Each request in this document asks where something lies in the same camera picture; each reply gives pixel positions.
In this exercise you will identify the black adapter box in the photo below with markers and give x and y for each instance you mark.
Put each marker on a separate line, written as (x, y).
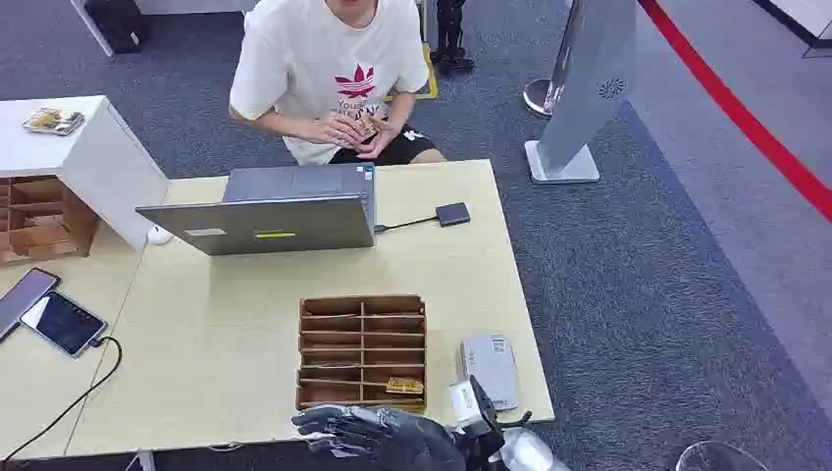
(453, 214)

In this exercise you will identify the grey laptop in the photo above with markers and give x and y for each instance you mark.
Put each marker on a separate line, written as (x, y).
(279, 224)

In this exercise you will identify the person's right hand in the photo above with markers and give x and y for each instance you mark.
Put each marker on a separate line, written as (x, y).
(335, 131)

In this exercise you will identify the phone with lit screen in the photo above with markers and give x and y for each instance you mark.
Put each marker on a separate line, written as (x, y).
(64, 323)

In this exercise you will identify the golden card in box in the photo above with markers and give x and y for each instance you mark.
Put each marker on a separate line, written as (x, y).
(404, 386)

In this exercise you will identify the white desk leg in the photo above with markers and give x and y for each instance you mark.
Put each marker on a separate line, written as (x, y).
(147, 461)

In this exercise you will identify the small golden card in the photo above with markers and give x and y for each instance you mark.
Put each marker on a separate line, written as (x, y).
(368, 126)

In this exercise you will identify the person's left hand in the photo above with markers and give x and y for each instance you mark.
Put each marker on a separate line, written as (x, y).
(383, 136)

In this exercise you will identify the wooden box with scraps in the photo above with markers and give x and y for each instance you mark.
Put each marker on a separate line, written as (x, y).
(39, 221)

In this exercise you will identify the round metal stanchion base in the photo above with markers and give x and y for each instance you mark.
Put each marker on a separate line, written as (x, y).
(536, 97)

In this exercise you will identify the person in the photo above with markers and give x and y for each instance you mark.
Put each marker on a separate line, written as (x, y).
(305, 58)

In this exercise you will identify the white computer mouse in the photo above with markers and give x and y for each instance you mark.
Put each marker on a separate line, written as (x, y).
(158, 235)

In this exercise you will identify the white cabinet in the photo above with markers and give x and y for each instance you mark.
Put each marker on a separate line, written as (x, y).
(97, 169)

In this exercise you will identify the black robot legs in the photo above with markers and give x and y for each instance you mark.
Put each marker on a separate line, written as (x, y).
(450, 39)

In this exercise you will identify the grey flat device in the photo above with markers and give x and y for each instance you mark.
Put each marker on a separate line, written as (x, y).
(489, 370)

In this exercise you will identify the wooden card box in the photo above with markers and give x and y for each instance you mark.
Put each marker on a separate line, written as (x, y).
(361, 351)

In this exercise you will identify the dark edged platform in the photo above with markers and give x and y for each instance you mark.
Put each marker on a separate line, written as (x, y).
(806, 26)

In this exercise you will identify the grey standing kiosk panel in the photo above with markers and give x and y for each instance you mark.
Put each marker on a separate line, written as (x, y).
(585, 78)

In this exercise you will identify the pack of cards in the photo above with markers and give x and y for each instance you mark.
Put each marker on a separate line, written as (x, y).
(53, 121)

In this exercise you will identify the round glass object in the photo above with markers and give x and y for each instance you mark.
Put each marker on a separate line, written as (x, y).
(715, 458)

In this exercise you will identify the red floor tape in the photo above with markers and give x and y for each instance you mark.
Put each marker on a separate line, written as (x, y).
(741, 117)

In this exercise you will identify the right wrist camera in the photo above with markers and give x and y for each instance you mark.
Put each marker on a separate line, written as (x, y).
(463, 403)

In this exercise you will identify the dark phone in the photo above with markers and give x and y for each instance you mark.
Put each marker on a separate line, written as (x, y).
(23, 296)

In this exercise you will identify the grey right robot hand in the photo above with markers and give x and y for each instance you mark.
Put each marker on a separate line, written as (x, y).
(396, 445)

